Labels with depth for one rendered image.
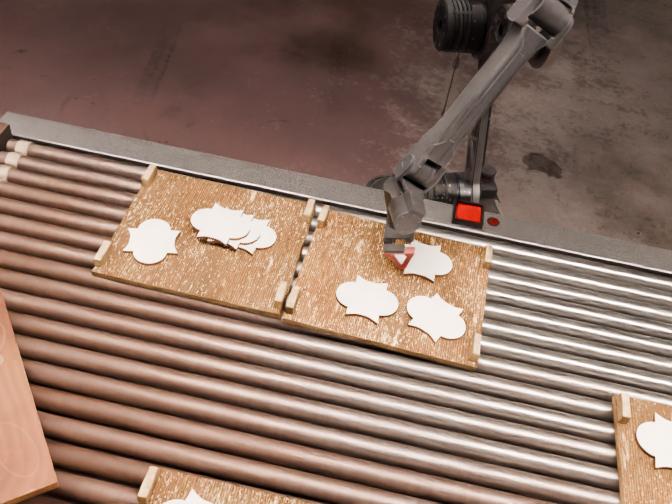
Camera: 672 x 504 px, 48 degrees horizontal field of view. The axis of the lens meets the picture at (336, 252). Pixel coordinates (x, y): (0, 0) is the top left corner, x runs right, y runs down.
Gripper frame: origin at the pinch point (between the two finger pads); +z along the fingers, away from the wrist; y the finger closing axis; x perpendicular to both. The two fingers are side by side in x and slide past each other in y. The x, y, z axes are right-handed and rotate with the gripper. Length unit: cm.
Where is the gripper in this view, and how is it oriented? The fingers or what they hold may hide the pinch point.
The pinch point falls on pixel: (403, 250)
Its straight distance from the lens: 170.5
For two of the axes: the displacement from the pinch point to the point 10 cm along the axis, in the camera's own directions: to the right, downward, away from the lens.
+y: 1.6, -7.1, 6.9
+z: 1.4, 7.0, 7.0
